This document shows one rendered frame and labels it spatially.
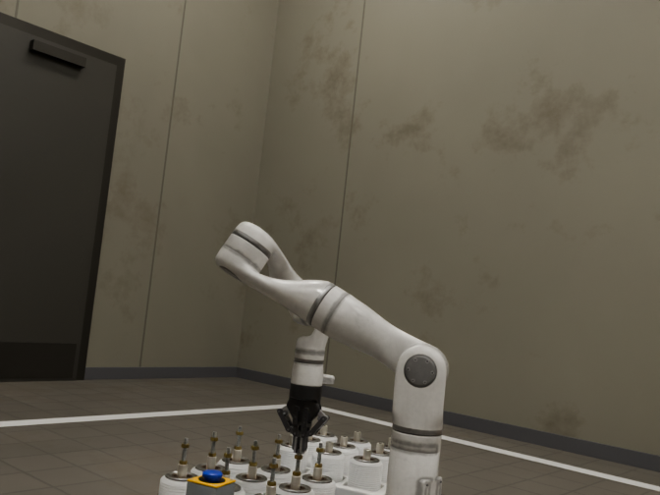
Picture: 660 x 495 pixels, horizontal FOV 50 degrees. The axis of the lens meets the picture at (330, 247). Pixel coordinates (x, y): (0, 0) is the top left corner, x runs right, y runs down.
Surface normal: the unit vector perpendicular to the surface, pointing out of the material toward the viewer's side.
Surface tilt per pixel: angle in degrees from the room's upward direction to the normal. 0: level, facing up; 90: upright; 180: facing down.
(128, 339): 90
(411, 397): 93
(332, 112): 90
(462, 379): 90
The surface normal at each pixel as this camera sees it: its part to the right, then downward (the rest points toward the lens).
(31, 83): 0.76, 0.04
